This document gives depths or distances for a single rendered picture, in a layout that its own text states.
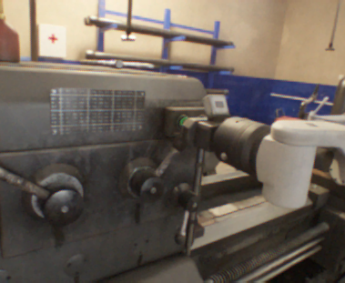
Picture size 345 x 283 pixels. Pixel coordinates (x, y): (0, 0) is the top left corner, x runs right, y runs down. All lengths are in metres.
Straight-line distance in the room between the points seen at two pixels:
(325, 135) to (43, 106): 0.45
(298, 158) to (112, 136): 0.36
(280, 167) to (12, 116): 0.44
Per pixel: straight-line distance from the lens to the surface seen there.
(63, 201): 0.51
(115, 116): 0.57
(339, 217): 1.45
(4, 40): 0.65
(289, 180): 0.42
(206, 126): 0.50
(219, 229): 0.99
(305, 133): 0.40
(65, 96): 0.53
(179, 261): 0.83
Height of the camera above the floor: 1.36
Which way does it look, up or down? 15 degrees down
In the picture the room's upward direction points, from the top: 5 degrees clockwise
